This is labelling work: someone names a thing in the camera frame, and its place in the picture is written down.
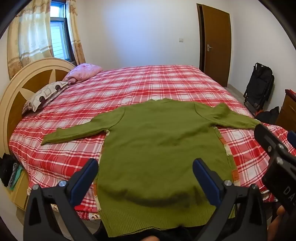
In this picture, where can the wide cream patterned curtain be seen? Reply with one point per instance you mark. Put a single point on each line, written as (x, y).
(30, 34)

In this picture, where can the person's right hand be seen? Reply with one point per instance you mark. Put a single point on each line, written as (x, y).
(280, 212)

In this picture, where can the wooden cabinet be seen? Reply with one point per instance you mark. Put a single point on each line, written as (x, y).
(286, 111)

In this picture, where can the cream and brown wooden headboard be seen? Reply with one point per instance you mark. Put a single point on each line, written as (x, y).
(13, 92)

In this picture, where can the narrow cream patterned curtain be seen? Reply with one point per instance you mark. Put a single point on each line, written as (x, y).
(76, 41)

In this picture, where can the green sweater with striped front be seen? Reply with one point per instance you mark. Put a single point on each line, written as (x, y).
(161, 139)

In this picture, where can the brown and white patterned pillow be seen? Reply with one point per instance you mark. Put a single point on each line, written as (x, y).
(44, 95)

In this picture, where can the brown wooden door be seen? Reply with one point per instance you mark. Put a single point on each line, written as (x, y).
(217, 46)

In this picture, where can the bed with red plaid sheet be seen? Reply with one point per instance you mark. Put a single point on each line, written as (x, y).
(161, 83)

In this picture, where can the pile of dark clothes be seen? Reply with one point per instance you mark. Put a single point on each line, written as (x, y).
(7, 169)

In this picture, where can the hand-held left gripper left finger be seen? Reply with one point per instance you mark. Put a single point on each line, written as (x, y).
(84, 180)

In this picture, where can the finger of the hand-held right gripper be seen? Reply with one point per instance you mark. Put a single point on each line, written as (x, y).
(292, 139)
(268, 141)

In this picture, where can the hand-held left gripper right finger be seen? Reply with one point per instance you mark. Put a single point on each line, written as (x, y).
(205, 180)

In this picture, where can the wooden nightstand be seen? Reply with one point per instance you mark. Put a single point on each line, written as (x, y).
(20, 192)

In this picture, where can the black folded chair bag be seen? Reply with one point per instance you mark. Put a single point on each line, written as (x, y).
(259, 85)

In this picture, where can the window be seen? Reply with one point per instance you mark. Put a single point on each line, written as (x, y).
(59, 39)

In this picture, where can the pink pillow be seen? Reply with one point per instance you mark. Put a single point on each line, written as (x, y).
(83, 70)

